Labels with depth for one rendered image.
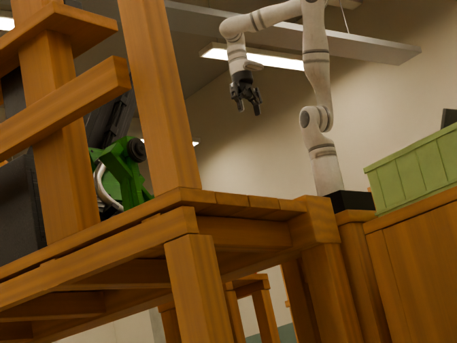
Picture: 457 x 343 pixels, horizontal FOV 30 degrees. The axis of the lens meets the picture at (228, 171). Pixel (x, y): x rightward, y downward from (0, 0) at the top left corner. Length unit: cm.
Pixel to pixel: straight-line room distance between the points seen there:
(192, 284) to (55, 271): 51
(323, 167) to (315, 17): 51
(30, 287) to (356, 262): 97
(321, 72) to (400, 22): 632
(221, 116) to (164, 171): 906
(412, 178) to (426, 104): 638
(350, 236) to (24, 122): 103
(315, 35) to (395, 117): 623
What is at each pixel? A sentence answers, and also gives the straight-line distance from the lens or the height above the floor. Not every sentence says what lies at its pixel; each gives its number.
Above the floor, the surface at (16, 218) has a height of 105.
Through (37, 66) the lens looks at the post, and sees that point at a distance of 259.
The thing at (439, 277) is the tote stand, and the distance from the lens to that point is 246.
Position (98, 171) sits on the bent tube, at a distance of 281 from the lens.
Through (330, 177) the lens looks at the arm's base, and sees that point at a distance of 286.
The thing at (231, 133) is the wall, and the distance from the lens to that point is 1102.
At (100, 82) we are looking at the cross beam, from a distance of 229.
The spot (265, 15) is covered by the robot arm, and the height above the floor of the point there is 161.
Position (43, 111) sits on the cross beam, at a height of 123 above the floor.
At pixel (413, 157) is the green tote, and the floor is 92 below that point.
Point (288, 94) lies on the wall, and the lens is 1027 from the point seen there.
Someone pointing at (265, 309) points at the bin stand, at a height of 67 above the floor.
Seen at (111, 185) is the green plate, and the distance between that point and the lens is 286.
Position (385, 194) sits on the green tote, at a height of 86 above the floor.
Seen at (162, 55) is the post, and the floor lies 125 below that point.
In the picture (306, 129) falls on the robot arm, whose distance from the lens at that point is 292.
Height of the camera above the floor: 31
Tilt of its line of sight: 16 degrees up
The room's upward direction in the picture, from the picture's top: 12 degrees counter-clockwise
